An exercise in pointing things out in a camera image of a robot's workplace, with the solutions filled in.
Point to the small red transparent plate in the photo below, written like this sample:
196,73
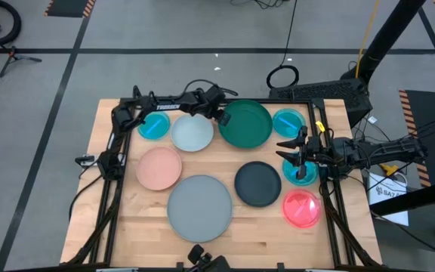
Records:
301,208

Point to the black camera mast pole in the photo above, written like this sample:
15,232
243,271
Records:
387,34

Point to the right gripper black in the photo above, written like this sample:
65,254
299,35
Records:
324,155

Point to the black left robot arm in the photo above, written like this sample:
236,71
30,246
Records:
168,107

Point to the salmon pink plastic plate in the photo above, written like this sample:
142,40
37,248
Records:
158,168

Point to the black table-level camera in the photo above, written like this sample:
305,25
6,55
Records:
202,260

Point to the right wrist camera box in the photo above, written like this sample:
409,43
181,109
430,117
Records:
314,143

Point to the yellow tag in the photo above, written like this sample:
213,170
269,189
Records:
320,126

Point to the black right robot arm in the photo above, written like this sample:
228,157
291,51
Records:
391,149

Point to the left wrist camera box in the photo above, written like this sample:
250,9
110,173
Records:
216,94

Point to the yellow clamp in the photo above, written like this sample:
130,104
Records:
389,169

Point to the large green plastic plate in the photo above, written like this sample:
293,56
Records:
247,126

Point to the black metal beam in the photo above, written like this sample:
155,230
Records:
410,198

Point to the black tripod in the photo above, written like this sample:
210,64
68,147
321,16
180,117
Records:
13,58

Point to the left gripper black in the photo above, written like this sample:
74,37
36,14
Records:
202,107

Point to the white paper sign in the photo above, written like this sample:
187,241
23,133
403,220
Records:
385,194

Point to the large grey plastic plate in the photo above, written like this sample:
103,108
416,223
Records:
199,208

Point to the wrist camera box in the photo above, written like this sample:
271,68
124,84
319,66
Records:
216,94
314,143

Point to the light grey plastic plate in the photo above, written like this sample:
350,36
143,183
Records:
192,132

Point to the black mat hazard stripes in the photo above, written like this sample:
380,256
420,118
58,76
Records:
429,113
66,7

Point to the dark charcoal plastic plate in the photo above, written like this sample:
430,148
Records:
258,184

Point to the small teal transparent plate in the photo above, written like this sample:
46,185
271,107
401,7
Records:
311,176
154,125
285,124

